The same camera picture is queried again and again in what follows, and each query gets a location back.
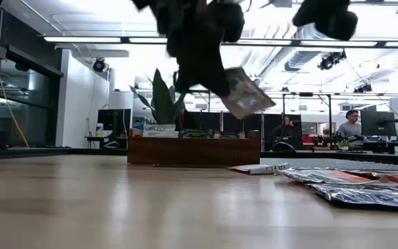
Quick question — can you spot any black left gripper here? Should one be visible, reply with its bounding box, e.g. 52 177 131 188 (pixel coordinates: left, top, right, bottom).
131 0 247 98

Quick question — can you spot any brown vanilla cinnamon tea bag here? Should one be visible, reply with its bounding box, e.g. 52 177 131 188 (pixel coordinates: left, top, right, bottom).
219 67 276 120
214 130 243 140

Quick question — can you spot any wooden three-compartment tea box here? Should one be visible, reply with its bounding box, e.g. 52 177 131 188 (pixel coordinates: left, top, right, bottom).
126 129 262 169

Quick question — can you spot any black ceiling spotlight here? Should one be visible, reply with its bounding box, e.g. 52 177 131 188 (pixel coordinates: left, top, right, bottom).
317 49 348 71

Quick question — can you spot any green snake plant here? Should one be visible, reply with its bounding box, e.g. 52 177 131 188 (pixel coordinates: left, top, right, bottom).
129 68 190 126

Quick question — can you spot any black computer monitor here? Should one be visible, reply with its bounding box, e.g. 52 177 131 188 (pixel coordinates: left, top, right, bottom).
360 109 397 137
97 108 132 140

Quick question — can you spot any person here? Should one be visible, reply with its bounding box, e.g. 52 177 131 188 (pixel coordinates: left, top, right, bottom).
337 109 365 146
271 116 303 152

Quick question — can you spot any long ceiling light bar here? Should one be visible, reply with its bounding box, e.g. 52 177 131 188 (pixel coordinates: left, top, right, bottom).
42 35 398 48

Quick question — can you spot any black metal rig frame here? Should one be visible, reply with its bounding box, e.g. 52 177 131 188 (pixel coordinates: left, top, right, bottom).
184 89 334 151

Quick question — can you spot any black ceiling camera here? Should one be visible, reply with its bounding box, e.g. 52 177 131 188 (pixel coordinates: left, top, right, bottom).
92 57 107 73

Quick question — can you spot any orange hanging cable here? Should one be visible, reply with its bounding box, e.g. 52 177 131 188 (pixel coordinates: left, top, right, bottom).
0 33 30 149

